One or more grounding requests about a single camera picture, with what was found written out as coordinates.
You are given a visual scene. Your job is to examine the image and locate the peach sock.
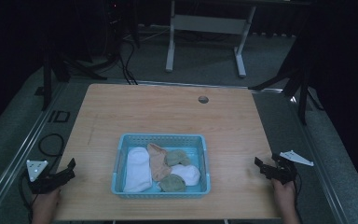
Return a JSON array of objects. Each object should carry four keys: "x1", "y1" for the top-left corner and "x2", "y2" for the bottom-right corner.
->
[{"x1": 146, "y1": 142, "x2": 172, "y2": 183}]

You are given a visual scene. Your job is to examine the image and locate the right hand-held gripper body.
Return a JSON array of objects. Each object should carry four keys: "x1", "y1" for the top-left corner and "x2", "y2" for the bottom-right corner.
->
[{"x1": 262, "y1": 149, "x2": 314, "y2": 186}]

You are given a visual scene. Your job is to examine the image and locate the white metal table frame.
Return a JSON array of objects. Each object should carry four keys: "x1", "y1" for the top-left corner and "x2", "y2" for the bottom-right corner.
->
[{"x1": 165, "y1": 0, "x2": 257, "y2": 78}]

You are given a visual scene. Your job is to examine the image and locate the short white sock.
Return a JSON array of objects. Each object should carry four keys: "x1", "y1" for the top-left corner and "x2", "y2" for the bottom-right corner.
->
[{"x1": 170, "y1": 163, "x2": 201, "y2": 187}]

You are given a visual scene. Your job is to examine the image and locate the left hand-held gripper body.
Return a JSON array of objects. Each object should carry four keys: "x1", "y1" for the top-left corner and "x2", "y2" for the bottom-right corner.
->
[{"x1": 25, "y1": 159, "x2": 73, "y2": 195}]

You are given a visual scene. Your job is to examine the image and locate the long white sock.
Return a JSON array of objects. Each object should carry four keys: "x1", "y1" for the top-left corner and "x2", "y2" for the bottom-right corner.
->
[{"x1": 123, "y1": 146, "x2": 154, "y2": 193}]

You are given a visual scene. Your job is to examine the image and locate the person's right hand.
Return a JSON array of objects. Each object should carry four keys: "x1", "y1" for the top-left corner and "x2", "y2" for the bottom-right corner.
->
[{"x1": 271, "y1": 178, "x2": 296, "y2": 213}]

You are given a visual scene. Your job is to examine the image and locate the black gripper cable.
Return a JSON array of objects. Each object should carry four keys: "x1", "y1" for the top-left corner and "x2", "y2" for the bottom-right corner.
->
[{"x1": 293, "y1": 172, "x2": 304, "y2": 223}]

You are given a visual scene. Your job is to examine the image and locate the light blue plastic basket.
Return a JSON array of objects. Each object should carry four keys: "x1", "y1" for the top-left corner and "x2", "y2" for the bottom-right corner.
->
[{"x1": 110, "y1": 133, "x2": 212, "y2": 200}]

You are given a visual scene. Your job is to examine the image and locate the black floor cables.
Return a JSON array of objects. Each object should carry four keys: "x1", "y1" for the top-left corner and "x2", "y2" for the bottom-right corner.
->
[{"x1": 116, "y1": 38, "x2": 139, "y2": 86}]

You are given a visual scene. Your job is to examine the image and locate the green rolled sock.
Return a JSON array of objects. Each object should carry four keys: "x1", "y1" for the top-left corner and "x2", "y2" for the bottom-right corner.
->
[
  {"x1": 158, "y1": 174, "x2": 187, "y2": 193},
  {"x1": 164, "y1": 149, "x2": 192, "y2": 168}
]

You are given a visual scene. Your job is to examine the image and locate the black metal stand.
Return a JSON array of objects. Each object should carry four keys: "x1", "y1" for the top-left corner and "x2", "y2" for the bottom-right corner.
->
[
  {"x1": 247, "y1": 18, "x2": 325, "y2": 126},
  {"x1": 34, "y1": 36, "x2": 108, "y2": 112}
]

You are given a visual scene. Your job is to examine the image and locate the person's left hand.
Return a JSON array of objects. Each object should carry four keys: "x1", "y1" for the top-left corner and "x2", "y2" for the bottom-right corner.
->
[{"x1": 31, "y1": 188, "x2": 62, "y2": 223}]

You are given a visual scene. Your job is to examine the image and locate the black looped cable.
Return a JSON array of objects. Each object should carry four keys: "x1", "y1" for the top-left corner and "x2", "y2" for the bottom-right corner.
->
[{"x1": 18, "y1": 133, "x2": 66, "y2": 223}]

